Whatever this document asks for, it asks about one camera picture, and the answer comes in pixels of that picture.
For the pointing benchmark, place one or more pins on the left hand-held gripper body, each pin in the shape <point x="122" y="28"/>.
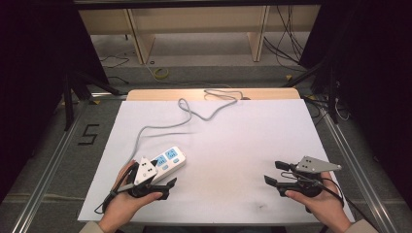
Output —
<point x="145" y="171"/>

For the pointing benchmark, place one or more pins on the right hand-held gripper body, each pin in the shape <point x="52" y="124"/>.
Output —
<point x="314" y="165"/>

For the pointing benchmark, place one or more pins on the person's left hand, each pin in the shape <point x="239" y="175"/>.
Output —
<point x="118" y="204"/>

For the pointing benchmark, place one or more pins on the person's right hand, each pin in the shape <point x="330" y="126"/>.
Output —
<point x="327" y="207"/>

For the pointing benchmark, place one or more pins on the white table cover sheet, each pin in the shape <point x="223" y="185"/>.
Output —
<point x="233" y="155"/>

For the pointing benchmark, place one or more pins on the black metal stand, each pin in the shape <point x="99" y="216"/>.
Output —
<point x="327" y="81"/>
<point x="73" y="93"/>

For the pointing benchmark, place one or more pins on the dark curtain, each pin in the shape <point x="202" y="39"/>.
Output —
<point x="35" y="81"/>
<point x="375" y="81"/>

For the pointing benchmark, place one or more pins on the light wooden desk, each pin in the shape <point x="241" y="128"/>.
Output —
<point x="200" y="19"/>

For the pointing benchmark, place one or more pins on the aluminium floor rail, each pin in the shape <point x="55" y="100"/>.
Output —
<point x="48" y="168"/>
<point x="356" y="161"/>

